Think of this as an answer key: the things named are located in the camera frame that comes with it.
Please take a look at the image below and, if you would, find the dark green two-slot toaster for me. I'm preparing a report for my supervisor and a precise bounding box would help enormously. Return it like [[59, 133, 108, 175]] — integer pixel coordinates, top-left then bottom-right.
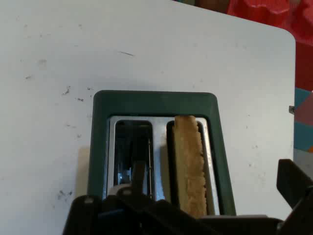
[[87, 90, 237, 218]]

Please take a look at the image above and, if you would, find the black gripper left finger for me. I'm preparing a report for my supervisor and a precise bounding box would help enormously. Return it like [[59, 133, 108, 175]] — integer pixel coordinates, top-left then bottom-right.
[[116, 160, 157, 204]]

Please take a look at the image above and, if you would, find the teal and pink patterned mat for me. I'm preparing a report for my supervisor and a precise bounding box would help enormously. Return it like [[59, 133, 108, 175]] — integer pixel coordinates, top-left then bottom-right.
[[292, 87, 313, 154]]

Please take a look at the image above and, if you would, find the brown bread slice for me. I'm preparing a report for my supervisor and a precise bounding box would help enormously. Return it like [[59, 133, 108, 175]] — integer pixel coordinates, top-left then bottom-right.
[[173, 115, 209, 219]]

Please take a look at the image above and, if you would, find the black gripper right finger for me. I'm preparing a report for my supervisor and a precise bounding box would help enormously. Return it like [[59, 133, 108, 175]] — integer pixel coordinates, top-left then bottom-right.
[[276, 159, 313, 235]]

